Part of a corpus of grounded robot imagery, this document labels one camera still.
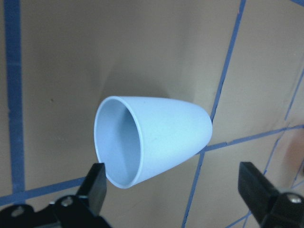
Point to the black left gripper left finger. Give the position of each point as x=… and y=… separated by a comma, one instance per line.
x=82, y=209

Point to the light blue plastic cup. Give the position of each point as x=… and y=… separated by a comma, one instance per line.
x=137, y=138

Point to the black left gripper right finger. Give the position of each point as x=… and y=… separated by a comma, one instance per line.
x=271, y=208

